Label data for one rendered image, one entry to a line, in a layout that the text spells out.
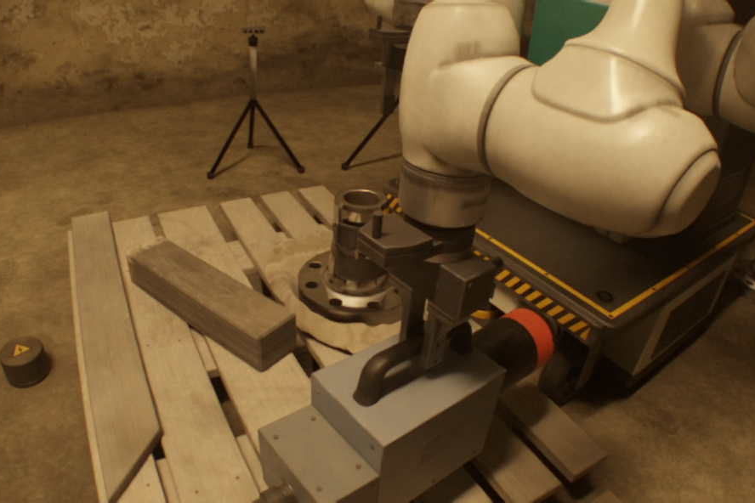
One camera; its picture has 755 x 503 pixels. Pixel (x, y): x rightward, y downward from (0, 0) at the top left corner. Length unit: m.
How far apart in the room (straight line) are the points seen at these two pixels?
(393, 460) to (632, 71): 0.46
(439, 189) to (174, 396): 0.68
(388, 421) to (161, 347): 0.63
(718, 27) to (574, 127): 0.62
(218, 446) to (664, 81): 0.81
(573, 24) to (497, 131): 0.86
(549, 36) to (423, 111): 0.86
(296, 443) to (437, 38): 0.46
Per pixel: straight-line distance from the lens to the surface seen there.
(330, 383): 0.65
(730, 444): 1.42
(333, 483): 0.63
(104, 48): 3.22
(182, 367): 1.09
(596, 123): 0.38
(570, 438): 1.03
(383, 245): 0.49
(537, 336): 0.83
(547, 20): 1.31
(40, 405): 1.31
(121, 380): 1.06
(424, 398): 0.65
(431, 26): 0.47
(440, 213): 0.51
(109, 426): 0.98
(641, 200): 0.37
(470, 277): 0.53
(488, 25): 0.47
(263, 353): 1.03
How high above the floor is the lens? 0.87
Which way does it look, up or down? 31 degrees down
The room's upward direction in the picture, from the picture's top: 5 degrees clockwise
